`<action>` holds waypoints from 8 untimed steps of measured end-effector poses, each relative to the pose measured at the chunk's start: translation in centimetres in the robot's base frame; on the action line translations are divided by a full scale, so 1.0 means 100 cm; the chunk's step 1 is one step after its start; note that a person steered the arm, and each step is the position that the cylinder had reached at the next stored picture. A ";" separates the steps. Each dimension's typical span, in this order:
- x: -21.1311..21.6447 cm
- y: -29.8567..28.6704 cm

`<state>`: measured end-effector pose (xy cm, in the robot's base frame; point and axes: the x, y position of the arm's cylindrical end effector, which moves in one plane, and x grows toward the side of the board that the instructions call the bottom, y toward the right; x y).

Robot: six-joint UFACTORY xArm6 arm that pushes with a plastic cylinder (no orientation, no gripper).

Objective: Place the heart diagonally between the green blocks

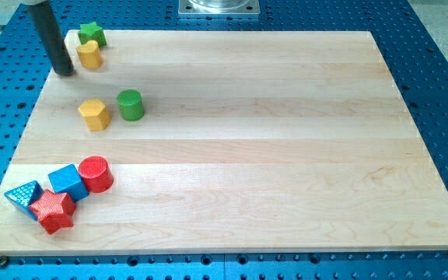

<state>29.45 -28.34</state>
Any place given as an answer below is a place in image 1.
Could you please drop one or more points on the left board clamp screw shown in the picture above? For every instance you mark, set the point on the left board clamp screw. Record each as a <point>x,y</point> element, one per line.
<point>4,261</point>

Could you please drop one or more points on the blue triangle block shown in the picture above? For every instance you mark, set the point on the blue triangle block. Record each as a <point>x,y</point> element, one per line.
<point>23,196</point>

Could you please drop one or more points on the red star block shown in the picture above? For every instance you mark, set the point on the red star block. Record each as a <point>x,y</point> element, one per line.
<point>54,211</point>

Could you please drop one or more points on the yellow heart block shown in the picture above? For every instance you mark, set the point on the yellow heart block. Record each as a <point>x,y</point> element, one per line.
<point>89,55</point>

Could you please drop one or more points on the blue cube block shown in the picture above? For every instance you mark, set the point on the blue cube block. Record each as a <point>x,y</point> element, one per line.
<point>67,180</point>

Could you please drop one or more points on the green cylinder block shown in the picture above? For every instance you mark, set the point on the green cylinder block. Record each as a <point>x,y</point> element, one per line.
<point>130,105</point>

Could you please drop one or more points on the red cylinder block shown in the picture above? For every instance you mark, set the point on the red cylinder block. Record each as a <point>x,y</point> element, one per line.
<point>95,174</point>

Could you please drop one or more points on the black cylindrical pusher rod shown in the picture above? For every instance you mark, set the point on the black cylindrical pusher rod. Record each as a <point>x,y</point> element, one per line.
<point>49,32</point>

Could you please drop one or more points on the yellow hexagon block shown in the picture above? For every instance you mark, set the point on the yellow hexagon block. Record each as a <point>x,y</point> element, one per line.
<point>95,114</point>

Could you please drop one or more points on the light wooden board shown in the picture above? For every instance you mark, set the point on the light wooden board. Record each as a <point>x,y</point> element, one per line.
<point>250,142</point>

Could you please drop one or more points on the green star block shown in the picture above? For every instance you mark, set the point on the green star block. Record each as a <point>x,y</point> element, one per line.
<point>92,31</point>

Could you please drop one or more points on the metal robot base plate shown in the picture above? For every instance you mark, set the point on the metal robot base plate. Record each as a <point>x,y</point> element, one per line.
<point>218,8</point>

